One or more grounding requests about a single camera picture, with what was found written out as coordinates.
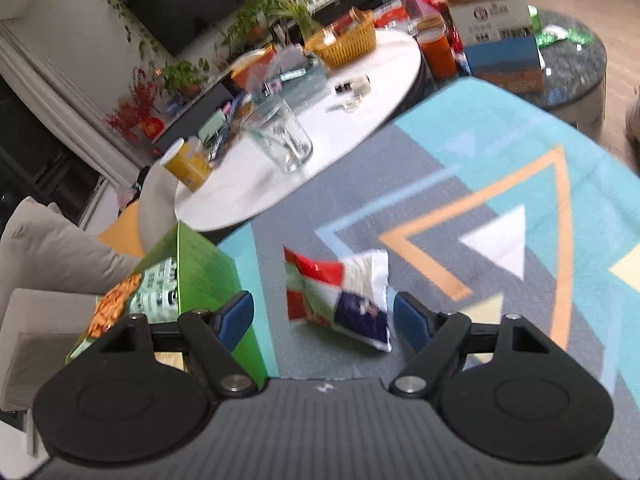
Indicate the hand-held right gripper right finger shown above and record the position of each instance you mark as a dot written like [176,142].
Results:
[412,317]

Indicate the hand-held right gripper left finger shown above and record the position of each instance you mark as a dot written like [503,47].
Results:
[235,317]

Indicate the green cardboard box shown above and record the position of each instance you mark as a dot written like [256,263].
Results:
[210,270]

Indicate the triangular red green packet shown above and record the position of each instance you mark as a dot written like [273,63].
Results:
[340,290]

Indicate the pale green snack packet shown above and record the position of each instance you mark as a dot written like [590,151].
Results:
[150,285]

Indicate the white round table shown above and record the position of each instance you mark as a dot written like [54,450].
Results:
[250,195]

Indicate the white rounded chair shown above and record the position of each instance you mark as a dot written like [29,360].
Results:
[157,210]

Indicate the orange cushion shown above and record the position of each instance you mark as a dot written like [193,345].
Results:
[122,230]

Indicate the yellow can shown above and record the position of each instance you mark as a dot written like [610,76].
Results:
[187,165]

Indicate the glass mug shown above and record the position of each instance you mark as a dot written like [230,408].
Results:
[285,140]

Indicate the mint green case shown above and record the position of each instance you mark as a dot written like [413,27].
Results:
[211,127]

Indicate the beige sofa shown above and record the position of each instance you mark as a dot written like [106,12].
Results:
[45,270]

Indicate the scissors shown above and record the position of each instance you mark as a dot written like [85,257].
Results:
[345,106]

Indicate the red flower arrangement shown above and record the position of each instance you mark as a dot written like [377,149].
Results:
[135,110]

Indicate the tape roll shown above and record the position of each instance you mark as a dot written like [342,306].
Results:
[361,85]

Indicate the potted green plant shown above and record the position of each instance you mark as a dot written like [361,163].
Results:
[185,77]
[245,22]

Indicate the blue plastic basket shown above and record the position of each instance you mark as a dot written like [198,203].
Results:
[300,75]

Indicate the orange tissue box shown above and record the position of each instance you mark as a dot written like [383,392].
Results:
[250,65]

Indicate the orange cup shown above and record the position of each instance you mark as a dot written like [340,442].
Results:
[437,52]

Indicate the yellow woven basket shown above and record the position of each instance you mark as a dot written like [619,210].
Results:
[345,45]

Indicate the white curtain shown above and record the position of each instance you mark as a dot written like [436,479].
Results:
[60,95]

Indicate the dark round table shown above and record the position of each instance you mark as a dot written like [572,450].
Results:
[570,70]

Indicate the brown blue cardboard box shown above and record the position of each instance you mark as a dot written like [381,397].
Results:
[500,35]

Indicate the red white box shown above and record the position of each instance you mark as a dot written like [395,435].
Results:
[395,10]

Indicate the spider plant in vase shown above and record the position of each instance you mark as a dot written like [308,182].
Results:
[290,7]

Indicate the green ribbon roll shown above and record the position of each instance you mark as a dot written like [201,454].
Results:
[535,17]

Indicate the hanging vine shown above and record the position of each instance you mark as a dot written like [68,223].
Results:
[125,5]

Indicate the black wall television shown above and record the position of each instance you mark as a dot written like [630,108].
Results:
[185,0]

